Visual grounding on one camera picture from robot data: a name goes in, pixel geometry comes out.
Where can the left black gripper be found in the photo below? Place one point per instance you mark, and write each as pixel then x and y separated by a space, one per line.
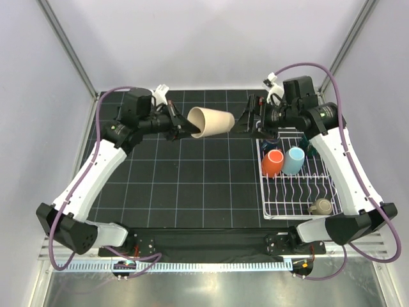
pixel 179 127

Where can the left aluminium frame post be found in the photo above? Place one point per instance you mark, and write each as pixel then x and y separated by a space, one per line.
pixel 63 39

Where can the black grid mat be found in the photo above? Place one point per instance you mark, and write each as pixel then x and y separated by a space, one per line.
pixel 191 183

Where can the white slotted cable duct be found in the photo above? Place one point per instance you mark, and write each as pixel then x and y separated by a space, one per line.
pixel 114 266

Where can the dark blue mug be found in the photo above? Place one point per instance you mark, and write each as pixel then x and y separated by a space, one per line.
pixel 268 145

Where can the right aluminium frame post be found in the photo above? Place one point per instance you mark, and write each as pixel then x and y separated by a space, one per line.
pixel 353 34

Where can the dark green mug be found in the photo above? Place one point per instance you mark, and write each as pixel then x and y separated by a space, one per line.
pixel 307 147

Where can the orange mug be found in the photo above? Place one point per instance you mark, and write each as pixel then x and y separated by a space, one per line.
pixel 271 164

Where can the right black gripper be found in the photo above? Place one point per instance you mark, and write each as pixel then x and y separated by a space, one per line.
pixel 256 105

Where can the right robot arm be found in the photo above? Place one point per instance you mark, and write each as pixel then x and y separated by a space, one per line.
pixel 294 104

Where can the light blue mug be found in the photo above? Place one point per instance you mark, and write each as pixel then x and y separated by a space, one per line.
pixel 293 161

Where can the tall beige cup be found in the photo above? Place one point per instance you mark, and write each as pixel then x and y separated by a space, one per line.
pixel 210 121

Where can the white wire dish rack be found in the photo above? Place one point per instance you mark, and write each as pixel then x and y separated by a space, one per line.
pixel 290 196

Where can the aluminium frame post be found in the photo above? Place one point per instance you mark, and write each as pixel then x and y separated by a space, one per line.
pixel 63 39
pixel 353 34

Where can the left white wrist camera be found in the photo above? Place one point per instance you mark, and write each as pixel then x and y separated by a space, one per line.
pixel 160 94

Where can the small grey-beige mug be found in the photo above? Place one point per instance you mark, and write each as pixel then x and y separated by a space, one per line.
pixel 321 206

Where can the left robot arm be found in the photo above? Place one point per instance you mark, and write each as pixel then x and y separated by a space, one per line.
pixel 142 112

